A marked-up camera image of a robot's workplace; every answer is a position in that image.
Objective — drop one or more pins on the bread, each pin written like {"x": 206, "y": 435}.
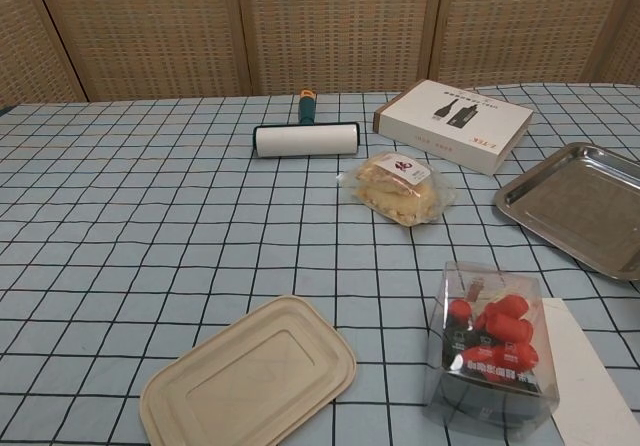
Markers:
{"x": 400, "y": 191}

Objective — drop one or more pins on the stainless steel square tray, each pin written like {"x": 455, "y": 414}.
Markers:
{"x": 575, "y": 206}

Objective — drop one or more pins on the blue checked tablecloth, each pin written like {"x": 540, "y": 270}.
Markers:
{"x": 200, "y": 226}

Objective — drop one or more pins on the white flat cardboard box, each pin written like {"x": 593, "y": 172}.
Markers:
{"x": 450, "y": 123}

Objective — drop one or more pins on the woven rattan folding screen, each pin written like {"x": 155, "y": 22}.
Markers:
{"x": 320, "y": 26}

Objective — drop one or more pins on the beige pulp food container lid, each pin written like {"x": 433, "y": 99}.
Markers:
{"x": 250, "y": 376}

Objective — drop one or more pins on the clear box with red caps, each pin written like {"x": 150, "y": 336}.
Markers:
{"x": 492, "y": 336}

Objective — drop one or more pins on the white paper sheet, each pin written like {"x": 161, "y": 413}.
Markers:
{"x": 590, "y": 381}

